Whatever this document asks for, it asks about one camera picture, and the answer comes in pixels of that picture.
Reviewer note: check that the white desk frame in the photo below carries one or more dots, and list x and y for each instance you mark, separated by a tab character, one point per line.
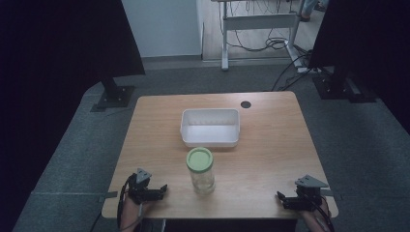
257	22

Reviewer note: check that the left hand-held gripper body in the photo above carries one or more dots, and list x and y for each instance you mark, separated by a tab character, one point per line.
140	190

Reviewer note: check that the white plastic bin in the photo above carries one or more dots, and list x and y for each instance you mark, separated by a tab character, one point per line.
210	129

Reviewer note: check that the black curtain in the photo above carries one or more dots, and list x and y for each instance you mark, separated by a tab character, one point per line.
48	80
370	38

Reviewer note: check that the person's left hand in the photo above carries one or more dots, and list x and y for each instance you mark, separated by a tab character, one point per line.
130	211

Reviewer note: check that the glass jar with green lid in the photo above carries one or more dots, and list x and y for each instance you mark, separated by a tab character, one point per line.
200	170

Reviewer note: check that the black metal stand base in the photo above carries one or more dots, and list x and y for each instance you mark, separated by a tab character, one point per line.
115	95
341	87

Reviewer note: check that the person's right hand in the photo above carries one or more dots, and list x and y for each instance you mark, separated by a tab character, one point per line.
314	221

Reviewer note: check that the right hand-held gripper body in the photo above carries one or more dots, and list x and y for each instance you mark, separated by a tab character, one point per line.
307	193

